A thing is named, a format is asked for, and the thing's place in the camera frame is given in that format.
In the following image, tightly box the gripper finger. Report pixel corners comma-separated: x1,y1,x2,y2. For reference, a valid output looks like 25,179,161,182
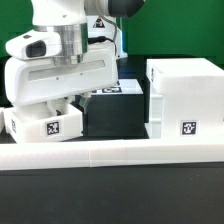
47,100,63,117
79,92,91,114

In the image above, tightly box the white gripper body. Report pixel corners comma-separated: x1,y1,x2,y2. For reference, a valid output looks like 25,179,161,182
4,30,118,106

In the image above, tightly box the white front drawer box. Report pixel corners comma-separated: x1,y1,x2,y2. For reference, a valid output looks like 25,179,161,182
3,101,83,143

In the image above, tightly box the white drawer cabinet housing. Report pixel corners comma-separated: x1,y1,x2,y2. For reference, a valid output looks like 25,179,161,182
146,58,224,139

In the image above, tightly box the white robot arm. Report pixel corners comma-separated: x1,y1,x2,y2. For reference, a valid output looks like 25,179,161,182
5,0,145,107

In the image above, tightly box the fiducial marker sheet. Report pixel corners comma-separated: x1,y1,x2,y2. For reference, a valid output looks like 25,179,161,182
92,79,143,95

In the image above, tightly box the white left fence rail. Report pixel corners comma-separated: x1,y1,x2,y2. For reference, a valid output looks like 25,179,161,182
0,107,5,134

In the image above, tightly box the white fence rail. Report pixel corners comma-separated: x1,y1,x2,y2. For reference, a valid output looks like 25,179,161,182
0,138,224,171
0,107,5,134

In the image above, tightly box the white front fence rail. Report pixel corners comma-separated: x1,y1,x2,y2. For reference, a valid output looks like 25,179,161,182
0,138,224,171

